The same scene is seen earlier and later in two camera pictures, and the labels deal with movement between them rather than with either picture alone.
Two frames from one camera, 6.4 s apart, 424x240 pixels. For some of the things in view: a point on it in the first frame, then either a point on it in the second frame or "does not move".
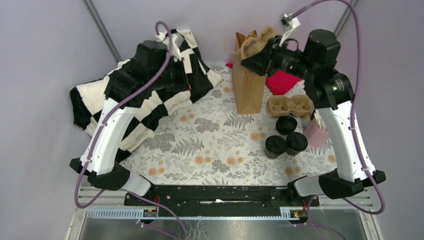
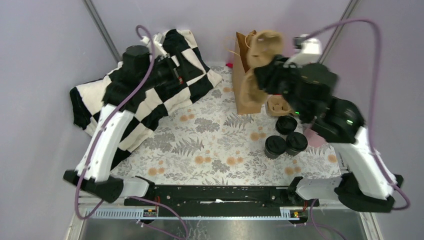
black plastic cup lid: [296, 141] does not move
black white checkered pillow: [84, 96] does not move
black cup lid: [275, 144] does not move
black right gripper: [264, 63] to [269, 74]
